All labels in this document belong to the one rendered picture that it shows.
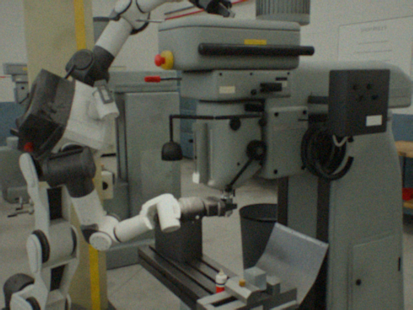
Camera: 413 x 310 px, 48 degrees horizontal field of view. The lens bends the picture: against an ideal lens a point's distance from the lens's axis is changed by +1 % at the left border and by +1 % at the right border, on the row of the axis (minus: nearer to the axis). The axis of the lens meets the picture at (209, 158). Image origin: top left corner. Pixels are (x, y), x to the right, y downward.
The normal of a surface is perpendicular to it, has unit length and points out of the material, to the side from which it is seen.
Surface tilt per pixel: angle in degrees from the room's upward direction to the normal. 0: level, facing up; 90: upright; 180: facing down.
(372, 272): 89
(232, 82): 90
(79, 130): 58
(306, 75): 90
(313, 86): 90
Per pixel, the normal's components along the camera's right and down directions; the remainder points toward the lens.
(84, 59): -0.22, -0.32
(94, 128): 0.61, -0.42
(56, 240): 0.71, -0.04
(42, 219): -0.69, 0.13
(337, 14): -0.86, 0.10
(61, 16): 0.52, 0.14
